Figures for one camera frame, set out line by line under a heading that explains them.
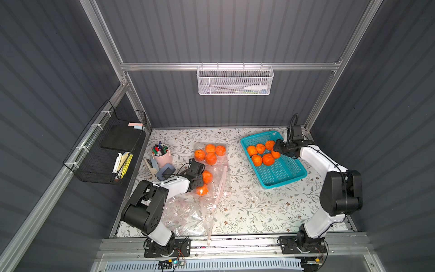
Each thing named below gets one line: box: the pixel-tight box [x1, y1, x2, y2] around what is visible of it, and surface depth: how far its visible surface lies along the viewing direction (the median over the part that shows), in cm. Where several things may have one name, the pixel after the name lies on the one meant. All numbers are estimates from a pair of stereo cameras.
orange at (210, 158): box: [205, 151, 217, 166], surface depth 101 cm
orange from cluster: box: [202, 170, 213, 185], surface depth 91 cm
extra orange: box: [262, 153, 275, 167], surface depth 99 cm
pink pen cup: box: [151, 143, 173, 167], surface depth 96 cm
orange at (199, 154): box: [194, 149, 206, 162], surface depth 102 cm
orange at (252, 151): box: [246, 145, 258, 157], surface depth 103 cm
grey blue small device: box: [156, 163, 177, 182], surface depth 98 cm
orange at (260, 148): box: [256, 143, 266, 155], surface depth 105 cm
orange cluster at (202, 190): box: [195, 183, 210, 197], surface depth 87 cm
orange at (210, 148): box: [205, 143, 216, 154], surface depth 104 cm
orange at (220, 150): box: [215, 145, 226, 157], surface depth 104 cm
